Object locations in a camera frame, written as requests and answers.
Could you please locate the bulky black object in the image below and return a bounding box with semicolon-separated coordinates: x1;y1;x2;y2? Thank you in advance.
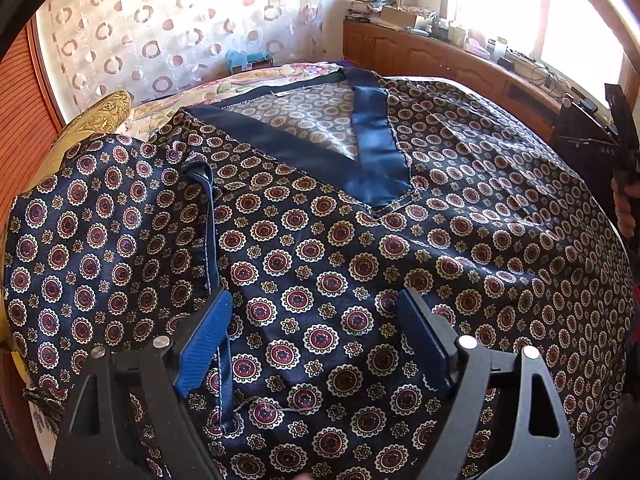
554;100;617;198

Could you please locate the teal box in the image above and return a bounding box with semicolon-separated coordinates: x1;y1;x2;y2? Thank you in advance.
225;49;273;73

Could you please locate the yellow patterned pillow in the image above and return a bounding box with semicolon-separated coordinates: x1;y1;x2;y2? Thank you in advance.
40;90;135;196

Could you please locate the wooden cabinet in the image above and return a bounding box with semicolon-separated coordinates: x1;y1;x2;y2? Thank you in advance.
342;20;566;141

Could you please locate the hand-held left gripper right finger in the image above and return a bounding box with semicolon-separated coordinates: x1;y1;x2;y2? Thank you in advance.
397;287;581;480

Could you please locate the wooden slatted panel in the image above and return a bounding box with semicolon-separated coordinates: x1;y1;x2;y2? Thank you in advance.
0;25;66;211

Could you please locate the cardboard box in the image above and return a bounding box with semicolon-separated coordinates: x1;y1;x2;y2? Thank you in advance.
380;6;418;29

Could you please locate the person's right hand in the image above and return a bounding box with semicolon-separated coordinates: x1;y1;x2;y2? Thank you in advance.
612;170;640;237

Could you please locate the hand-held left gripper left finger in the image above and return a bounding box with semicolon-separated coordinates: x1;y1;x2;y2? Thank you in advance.
50;290;235;480

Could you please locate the bright window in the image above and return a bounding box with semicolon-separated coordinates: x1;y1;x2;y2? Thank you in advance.
440;0;631;81

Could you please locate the navy medallion-print satin garment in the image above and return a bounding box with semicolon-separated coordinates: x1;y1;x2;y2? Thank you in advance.
2;67;636;480

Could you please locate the assorted clutter on cabinet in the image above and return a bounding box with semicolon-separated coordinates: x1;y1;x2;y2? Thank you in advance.
345;0;601;111

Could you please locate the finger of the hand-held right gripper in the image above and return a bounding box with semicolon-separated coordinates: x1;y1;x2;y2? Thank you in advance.
556;131;615;156

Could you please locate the circle-patterned lace curtain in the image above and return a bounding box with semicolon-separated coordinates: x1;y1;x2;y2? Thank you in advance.
37;0;336;126

